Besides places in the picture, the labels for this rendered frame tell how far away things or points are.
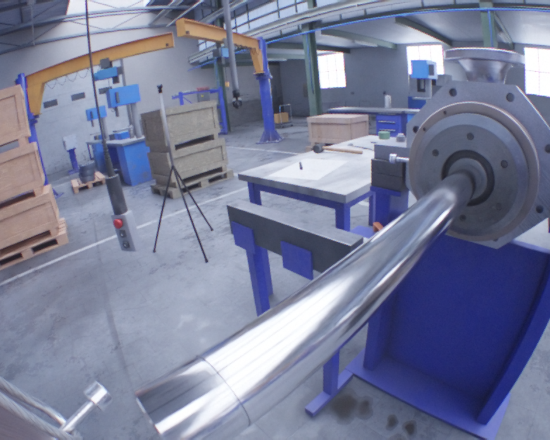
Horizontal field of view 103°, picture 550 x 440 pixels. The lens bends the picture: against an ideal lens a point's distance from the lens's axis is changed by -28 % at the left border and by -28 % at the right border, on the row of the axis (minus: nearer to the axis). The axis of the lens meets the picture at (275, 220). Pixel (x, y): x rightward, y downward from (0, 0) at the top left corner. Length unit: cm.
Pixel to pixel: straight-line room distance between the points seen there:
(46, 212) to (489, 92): 419
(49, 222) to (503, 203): 419
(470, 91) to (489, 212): 34
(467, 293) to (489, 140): 68
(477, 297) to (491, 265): 15
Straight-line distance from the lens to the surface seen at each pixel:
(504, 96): 92
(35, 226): 423
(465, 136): 78
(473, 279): 123
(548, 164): 93
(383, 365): 166
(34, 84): 758
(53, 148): 1336
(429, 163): 82
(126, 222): 94
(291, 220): 106
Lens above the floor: 129
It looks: 23 degrees down
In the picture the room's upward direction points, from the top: 6 degrees counter-clockwise
